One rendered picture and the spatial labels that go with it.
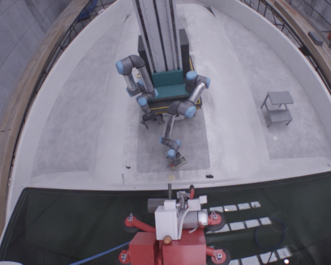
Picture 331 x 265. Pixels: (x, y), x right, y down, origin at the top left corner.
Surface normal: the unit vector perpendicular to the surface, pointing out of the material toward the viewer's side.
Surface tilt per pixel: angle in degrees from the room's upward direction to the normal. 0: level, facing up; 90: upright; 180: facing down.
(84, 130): 0
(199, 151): 0
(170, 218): 17
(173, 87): 0
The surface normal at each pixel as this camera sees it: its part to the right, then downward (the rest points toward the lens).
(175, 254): -0.11, -0.12
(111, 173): -0.30, -0.43
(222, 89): 0.08, -0.45
